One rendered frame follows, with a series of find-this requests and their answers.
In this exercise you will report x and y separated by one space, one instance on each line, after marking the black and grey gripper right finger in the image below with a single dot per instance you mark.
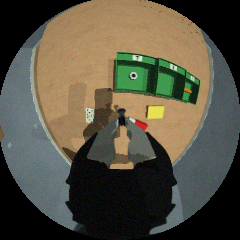
143 147

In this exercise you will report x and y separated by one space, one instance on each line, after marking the white domino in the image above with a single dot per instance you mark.
90 115

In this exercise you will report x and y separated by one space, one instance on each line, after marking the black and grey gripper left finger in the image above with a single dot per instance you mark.
99 148

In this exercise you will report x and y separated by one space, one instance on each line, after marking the green rack of bins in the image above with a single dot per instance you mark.
153 73

